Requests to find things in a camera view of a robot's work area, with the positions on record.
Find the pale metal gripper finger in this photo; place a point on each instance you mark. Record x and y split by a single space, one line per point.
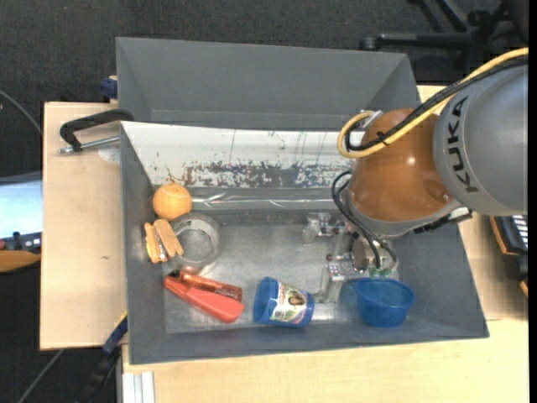
322 225
335 276

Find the blue cup with printed label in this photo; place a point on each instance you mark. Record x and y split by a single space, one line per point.
289 305

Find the blue plastic bowl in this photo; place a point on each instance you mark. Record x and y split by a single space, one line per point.
384 305

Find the clear glass cup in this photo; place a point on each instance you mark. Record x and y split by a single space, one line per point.
207 229

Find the red stapler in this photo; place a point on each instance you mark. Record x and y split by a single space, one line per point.
210 300

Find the orange fruit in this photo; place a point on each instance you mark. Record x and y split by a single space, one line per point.
172 200

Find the grey metal bin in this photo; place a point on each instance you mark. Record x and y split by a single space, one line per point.
260 82

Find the toy sandwich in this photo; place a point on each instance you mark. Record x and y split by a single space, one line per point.
163 241

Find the pale flat board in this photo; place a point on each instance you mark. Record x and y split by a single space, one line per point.
79 233

